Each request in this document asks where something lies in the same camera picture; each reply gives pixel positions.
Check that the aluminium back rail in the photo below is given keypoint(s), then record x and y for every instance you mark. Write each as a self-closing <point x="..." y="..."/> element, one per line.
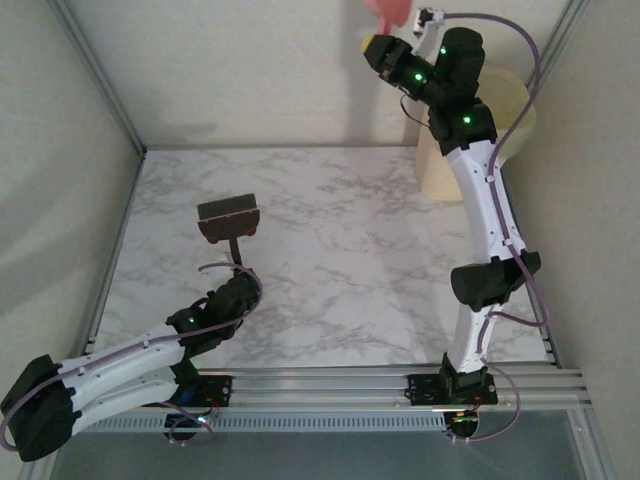
<point x="275" y="147"/>

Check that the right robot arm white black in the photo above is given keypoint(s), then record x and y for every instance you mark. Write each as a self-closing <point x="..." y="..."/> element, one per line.
<point x="487" y="210"/>

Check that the beige plastic trash bin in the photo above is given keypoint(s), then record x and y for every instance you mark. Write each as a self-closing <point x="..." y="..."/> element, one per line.
<point x="440" y="175"/>

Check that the aluminium mounting rail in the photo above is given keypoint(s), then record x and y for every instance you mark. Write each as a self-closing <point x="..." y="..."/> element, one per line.
<point x="325" y="387"/>

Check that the brown hand brush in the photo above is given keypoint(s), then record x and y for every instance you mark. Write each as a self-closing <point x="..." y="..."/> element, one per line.
<point x="227" y="222"/>

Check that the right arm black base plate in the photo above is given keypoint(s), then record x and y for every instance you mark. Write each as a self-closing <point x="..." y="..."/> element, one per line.
<point x="425" y="390"/>

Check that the aluminium corner post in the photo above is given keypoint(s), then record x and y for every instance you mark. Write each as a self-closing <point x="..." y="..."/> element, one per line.
<point x="102" y="80"/>
<point x="562" y="32"/>

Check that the black controller board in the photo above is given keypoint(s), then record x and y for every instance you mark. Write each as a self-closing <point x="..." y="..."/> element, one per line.
<point x="462" y="425"/>
<point x="186" y="430"/>

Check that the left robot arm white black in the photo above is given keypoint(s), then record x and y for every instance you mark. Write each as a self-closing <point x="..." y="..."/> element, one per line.
<point x="115" y="360"/>

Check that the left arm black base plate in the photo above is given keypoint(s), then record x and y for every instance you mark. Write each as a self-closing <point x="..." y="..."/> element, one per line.
<point x="220" y="390"/>

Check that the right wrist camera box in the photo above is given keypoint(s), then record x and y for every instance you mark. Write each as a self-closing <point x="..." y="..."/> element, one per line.
<point x="429" y="20"/>

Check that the pink plastic dustpan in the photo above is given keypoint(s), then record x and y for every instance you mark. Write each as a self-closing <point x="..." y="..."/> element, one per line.
<point x="392" y="12"/>

